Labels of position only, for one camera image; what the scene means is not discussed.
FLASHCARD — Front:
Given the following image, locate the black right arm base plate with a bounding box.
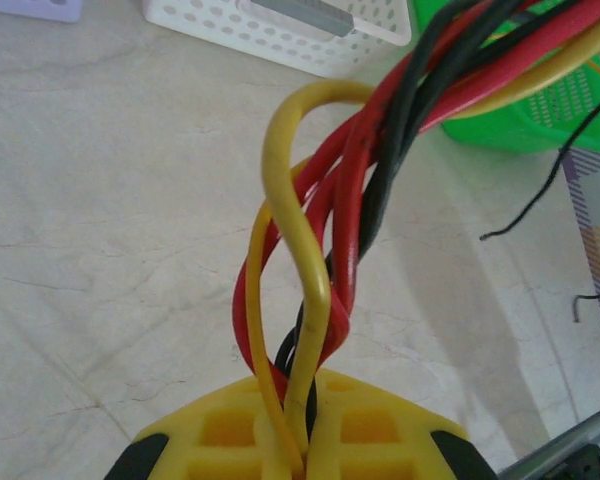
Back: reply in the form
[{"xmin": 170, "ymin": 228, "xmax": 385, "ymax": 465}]
[{"xmin": 544, "ymin": 442, "xmax": 600, "ymax": 480}]

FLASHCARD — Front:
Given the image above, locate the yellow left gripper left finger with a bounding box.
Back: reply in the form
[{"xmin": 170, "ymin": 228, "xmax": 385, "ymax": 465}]
[{"xmin": 102, "ymin": 375, "xmax": 309, "ymax": 480}]

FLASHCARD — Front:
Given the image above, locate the white perforated plastic basket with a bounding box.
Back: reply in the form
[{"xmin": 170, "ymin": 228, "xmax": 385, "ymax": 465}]
[{"xmin": 143, "ymin": 0, "xmax": 412, "ymax": 80}]

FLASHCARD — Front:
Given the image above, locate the yellow cable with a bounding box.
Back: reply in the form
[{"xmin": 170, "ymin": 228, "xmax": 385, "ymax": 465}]
[
  {"xmin": 243, "ymin": 155, "xmax": 312, "ymax": 474},
  {"xmin": 261, "ymin": 79, "xmax": 381, "ymax": 454},
  {"xmin": 439, "ymin": 12, "xmax": 600, "ymax": 121}
]

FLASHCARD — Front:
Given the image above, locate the green plastic mesh basket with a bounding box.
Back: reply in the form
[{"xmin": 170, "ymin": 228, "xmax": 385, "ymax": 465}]
[{"xmin": 412, "ymin": 0, "xmax": 600, "ymax": 156}]

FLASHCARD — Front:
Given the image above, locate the red yellow black wire bundle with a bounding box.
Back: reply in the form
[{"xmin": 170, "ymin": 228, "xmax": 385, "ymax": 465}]
[{"xmin": 274, "ymin": 0, "xmax": 600, "ymax": 401}]

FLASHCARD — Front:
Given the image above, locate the purple perforated plastic basket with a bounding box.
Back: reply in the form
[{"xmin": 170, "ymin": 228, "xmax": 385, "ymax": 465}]
[{"xmin": 0, "ymin": 0, "xmax": 84, "ymax": 24}]

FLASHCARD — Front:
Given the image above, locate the black cable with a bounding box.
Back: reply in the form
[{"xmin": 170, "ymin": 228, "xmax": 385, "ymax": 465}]
[
  {"xmin": 572, "ymin": 288, "xmax": 600, "ymax": 324},
  {"xmin": 479, "ymin": 87, "xmax": 600, "ymax": 242},
  {"xmin": 364, "ymin": 0, "xmax": 496, "ymax": 251}
]

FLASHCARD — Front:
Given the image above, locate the aluminium frame rail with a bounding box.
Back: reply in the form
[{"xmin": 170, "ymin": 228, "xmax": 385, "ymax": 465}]
[{"xmin": 497, "ymin": 399, "xmax": 600, "ymax": 480}]

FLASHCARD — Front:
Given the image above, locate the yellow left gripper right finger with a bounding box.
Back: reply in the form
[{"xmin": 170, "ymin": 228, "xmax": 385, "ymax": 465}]
[{"xmin": 307, "ymin": 367, "xmax": 499, "ymax": 480}]

